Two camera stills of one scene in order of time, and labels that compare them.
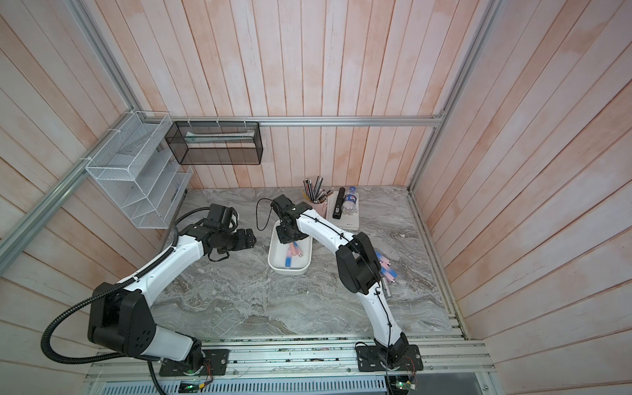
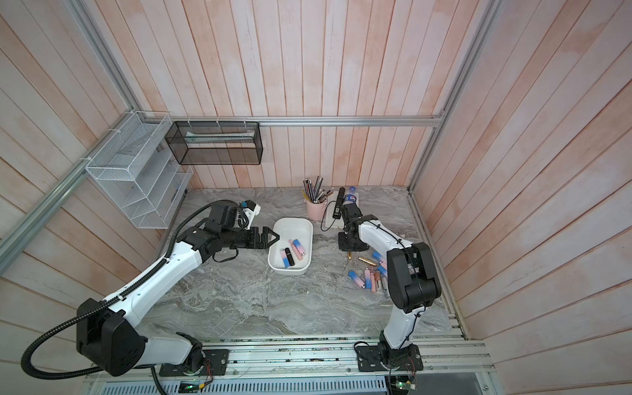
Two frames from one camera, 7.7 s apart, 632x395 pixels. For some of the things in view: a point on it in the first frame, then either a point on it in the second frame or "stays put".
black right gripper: x=282 y=238 to x=341 y=244
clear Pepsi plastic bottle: x=350 y=202 stays put
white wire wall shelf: x=135 y=165 stays put
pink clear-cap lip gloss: x=296 y=248 stays put
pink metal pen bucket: x=322 y=207 stays put
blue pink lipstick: x=288 y=260 to x=299 y=246
